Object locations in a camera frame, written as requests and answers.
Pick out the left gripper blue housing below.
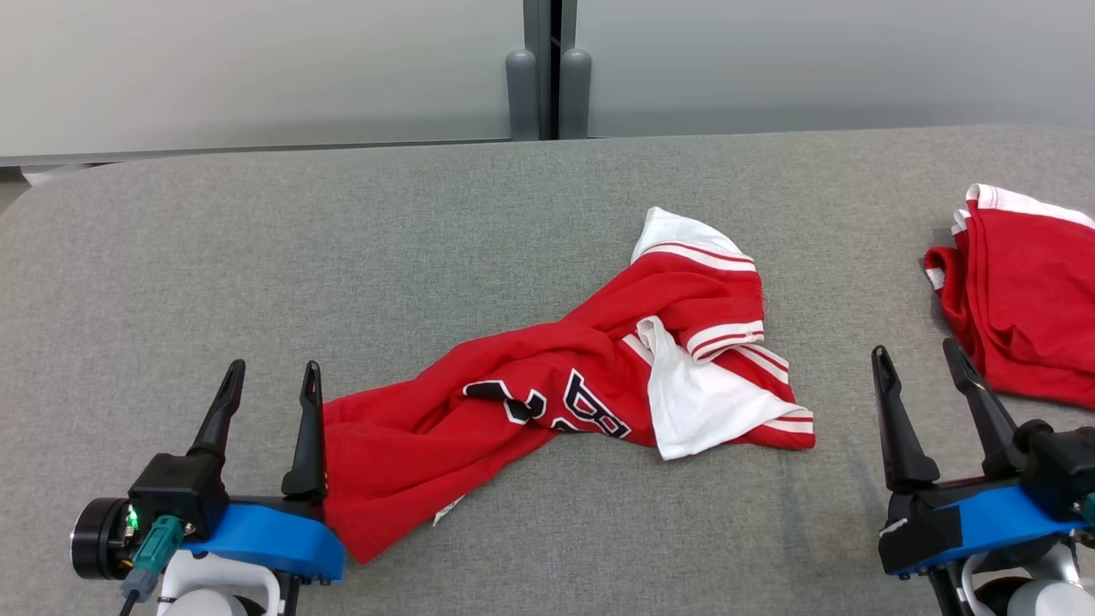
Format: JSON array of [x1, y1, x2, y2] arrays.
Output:
[[182, 358, 346, 587]]

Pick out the right gripper blue housing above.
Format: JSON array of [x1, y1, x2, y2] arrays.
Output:
[[871, 337, 1089, 581]]

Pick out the red jersey white sleeves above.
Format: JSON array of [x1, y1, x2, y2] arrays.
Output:
[[321, 205, 816, 566]]

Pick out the red shorts white stripe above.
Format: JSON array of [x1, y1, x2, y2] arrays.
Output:
[[922, 182, 1095, 410]]

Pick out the grey cylinder post cap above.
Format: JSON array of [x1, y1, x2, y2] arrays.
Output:
[[558, 48, 593, 139], [505, 49, 540, 142]]

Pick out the grey partition post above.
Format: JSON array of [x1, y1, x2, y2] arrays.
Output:
[[522, 0, 579, 140]]

